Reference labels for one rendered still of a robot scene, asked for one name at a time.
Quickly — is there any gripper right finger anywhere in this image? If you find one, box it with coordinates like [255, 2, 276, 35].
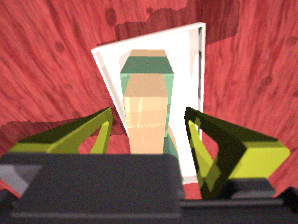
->
[184, 106, 290, 199]

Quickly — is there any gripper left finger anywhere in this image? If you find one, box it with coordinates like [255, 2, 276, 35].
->
[6, 107, 113, 154]

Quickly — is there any white shallow rectangular tray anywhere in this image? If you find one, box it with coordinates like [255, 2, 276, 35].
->
[92, 22, 205, 183]

